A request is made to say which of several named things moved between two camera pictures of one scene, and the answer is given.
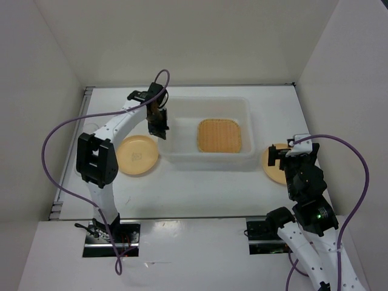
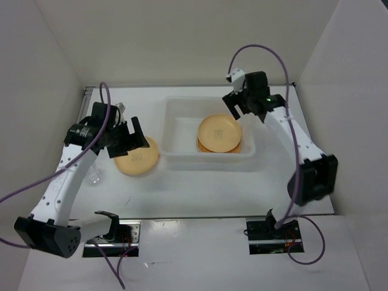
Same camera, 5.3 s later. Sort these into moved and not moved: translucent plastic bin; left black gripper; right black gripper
Moved: right black gripper; left black gripper
Not moved: translucent plastic bin
